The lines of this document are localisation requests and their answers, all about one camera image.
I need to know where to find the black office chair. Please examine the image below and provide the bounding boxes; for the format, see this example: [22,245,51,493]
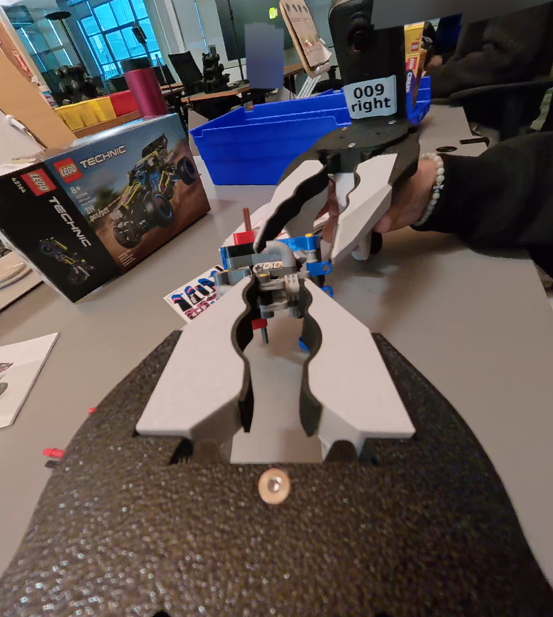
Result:
[450,72,553,140]
[167,50,206,98]

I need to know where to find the wooden desk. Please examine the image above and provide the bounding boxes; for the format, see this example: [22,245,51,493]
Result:
[161,63,306,104]

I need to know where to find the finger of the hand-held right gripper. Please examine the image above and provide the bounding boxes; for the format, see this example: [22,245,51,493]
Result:
[254,158,331,253]
[329,153,399,265]

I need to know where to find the white pearl bead bracelet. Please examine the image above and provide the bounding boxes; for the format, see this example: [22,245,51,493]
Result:
[411,152,446,228]

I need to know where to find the yellow lego box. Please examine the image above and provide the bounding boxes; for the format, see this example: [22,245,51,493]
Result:
[404,22,426,55]

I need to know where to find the yellow storage bins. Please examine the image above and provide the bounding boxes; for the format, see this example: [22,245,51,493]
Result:
[55,94,118,132]

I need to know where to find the person's right forearm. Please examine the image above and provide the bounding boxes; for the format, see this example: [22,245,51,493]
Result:
[418,130,553,282]

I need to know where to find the brown cardboard sheet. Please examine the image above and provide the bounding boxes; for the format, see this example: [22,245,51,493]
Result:
[0,19,77,150]

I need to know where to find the blue plastic bin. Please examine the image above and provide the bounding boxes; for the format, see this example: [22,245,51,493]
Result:
[189,103,349,186]
[245,75,432,127]

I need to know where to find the dark screen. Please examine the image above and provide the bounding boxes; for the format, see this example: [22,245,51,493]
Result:
[216,0,284,61]

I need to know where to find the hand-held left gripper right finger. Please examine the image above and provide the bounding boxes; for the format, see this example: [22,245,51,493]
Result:
[300,279,418,448]

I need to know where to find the purple lego box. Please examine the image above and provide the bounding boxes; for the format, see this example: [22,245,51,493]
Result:
[405,50,427,105]

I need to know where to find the closed instruction booklet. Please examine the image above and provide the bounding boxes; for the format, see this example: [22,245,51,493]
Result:
[0,333,59,438]

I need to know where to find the large paned window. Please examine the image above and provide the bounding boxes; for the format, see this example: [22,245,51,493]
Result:
[4,0,162,83]

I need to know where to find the person's right hand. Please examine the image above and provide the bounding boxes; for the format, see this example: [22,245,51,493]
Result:
[315,158,440,242]

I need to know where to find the lego sticker sheet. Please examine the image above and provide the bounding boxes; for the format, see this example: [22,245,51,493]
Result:
[163,270,229,323]

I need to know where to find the wooden display board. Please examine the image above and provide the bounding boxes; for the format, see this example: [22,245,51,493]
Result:
[279,0,335,78]

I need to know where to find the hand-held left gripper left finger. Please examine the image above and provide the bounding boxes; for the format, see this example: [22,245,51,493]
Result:
[135,278,255,443]

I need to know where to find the magenta tumbler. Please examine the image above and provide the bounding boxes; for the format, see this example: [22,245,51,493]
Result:
[121,58,158,118]

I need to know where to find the grey and blue lego assembly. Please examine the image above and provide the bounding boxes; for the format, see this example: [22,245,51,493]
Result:
[214,207,333,349]

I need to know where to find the red storage bin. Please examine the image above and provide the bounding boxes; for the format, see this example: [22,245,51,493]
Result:
[108,89,135,116]

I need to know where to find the lego set box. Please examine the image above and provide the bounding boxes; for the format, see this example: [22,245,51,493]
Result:
[0,113,211,303]

